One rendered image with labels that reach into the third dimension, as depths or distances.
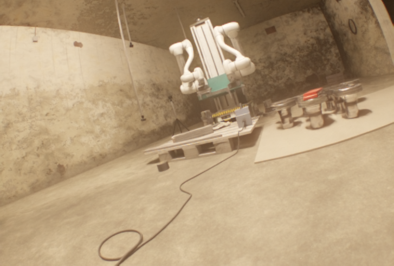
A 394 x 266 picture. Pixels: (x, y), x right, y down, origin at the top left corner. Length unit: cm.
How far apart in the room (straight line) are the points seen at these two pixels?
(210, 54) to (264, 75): 425
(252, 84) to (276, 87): 89
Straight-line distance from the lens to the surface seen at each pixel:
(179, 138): 192
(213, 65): 275
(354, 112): 157
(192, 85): 252
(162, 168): 160
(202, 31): 294
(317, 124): 149
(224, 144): 153
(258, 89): 683
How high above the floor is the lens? 41
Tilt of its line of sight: 2 degrees down
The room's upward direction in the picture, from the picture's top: 17 degrees counter-clockwise
